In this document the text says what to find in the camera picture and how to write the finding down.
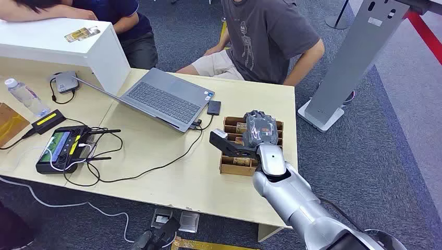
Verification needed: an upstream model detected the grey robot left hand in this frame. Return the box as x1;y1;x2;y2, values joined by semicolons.
130;230;153;250

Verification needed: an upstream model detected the person's right hand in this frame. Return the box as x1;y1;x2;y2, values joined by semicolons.
203;46;226;57

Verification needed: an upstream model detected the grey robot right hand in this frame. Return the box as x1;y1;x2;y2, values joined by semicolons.
242;110;279;148

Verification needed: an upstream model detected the wooden card organizer box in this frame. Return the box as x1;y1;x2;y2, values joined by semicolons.
219;116;285;177

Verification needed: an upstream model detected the person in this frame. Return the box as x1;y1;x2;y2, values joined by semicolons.
176;0;326;87
0;0;159;70

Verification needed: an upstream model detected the key card with clear sleeve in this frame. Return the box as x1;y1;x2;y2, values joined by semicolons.
64;26;101;43

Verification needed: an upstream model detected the yellow chair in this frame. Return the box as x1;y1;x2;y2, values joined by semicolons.
219;20;231;51

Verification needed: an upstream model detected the floor outlet box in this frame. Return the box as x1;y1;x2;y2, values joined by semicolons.
151;208;174;229
178;211;200;233

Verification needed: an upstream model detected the small black box device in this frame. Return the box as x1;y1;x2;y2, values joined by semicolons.
206;100;222;116

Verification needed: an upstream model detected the yellow floor tape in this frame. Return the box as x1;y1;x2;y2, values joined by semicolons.
170;236;260;250

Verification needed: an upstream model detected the grey laptop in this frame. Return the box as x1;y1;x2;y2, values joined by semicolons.
71;67;215;134

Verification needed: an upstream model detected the desk leg panel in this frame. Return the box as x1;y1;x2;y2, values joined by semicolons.
257;223;285;243

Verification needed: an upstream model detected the grey kiosk stand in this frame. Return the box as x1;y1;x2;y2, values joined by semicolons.
297;0;412;133

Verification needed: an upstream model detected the black remote controller with screen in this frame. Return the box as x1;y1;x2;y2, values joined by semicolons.
35;126;122;175

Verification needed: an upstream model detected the black stanchion base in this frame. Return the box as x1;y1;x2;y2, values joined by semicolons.
325;0;351;30

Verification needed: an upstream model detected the grey square adapter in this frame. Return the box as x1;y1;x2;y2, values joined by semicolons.
54;71;80;94

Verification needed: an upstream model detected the black power bank yellow label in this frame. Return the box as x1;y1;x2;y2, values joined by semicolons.
31;109;67;135

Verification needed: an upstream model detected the white desk riser shelf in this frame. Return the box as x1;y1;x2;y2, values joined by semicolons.
0;18;131;95

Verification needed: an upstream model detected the clear plastic water bottle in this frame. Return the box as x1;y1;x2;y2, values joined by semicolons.
4;78;52;117

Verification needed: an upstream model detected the red barrier strip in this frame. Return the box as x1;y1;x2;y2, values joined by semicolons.
406;10;442;66

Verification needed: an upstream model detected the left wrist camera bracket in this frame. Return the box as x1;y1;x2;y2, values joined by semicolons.
151;217;181;249

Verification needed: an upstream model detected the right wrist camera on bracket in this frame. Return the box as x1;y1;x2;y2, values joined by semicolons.
209;128;260;160

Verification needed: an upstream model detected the short black cable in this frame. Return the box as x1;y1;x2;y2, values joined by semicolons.
192;115;215;132

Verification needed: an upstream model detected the long black cable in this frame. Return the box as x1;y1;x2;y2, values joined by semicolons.
62;119;205;188

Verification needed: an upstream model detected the white cable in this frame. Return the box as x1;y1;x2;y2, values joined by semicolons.
47;137;94;172
0;176;136;244

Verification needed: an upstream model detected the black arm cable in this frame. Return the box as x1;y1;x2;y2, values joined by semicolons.
319;197;367;233

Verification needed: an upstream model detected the black power bank cable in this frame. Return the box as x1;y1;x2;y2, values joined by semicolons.
0;129;36;151

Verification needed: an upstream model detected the black adapter cable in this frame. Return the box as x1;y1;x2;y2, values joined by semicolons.
49;76;76;105

